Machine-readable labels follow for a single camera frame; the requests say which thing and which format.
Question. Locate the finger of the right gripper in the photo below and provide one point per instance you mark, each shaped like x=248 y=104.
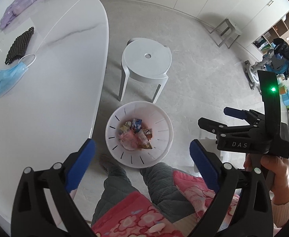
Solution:
x=208 y=125
x=236 y=113

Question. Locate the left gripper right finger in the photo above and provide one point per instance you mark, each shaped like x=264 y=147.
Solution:
x=253 y=214

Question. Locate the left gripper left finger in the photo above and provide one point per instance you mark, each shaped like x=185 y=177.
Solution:
x=31 y=215

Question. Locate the brown yellow chocolate wrapper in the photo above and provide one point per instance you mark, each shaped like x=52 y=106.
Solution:
x=145 y=135

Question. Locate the blue bird print carton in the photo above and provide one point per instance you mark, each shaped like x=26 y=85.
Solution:
x=136 y=124

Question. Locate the pink paper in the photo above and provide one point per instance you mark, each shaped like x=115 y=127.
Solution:
x=129 y=140

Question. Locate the white trash bin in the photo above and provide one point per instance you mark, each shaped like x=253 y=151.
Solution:
x=152 y=117

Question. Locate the person right hand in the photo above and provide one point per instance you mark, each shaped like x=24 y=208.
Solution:
x=280 y=167

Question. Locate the grey exercise machine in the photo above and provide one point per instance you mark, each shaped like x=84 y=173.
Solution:
x=276 y=60

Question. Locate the grey metal stool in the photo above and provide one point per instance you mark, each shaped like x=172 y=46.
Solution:
x=230 y=31

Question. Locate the white plastic stool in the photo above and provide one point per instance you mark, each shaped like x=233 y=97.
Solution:
x=146 y=61

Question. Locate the blue face mask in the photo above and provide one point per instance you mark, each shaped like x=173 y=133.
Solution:
x=10 y=77

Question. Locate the black mesh pouch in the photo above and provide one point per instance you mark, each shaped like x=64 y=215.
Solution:
x=19 y=47

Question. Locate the purple bag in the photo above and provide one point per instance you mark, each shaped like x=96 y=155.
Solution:
x=13 y=10

